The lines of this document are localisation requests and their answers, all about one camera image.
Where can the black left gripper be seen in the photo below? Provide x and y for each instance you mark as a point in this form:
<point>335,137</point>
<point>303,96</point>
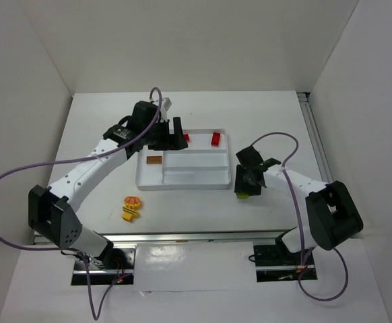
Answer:
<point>168,135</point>

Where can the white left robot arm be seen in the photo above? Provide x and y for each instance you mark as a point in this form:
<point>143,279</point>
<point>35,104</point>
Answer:
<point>52,210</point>

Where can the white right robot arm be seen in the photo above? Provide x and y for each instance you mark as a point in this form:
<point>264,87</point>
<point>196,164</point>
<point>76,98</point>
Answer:
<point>275,175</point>

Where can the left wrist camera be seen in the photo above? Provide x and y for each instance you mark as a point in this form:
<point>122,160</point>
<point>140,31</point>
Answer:
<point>166,104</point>

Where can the aluminium front rail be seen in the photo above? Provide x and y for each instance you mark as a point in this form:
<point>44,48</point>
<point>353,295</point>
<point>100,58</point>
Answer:
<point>202,236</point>

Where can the aluminium right side rail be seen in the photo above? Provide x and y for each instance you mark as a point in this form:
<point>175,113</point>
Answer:
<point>320,161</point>

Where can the aluminium rail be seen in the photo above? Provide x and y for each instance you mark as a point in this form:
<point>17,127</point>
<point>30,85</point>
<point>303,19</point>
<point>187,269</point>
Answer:
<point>320,161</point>
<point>202,236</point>

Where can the green lego piece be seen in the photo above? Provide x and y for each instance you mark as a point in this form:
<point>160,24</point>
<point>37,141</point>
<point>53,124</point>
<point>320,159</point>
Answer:
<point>242,196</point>

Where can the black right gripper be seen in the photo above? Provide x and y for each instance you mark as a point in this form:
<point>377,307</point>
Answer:
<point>248,178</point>

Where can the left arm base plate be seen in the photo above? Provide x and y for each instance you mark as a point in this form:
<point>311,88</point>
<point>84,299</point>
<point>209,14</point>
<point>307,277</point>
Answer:
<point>121,267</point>

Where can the brown lego plate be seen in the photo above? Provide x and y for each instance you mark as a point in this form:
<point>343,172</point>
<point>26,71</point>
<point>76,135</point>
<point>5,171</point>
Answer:
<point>154,160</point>

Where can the yellow orange lego stack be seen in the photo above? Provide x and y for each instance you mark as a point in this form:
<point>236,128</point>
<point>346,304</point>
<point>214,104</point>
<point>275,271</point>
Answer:
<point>131,207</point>

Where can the white divided sorting tray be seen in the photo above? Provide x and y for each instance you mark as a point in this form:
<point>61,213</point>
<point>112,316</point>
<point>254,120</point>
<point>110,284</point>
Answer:
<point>200,166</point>

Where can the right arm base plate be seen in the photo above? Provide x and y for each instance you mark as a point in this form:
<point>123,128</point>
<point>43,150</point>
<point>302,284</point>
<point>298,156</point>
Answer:
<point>274,265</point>

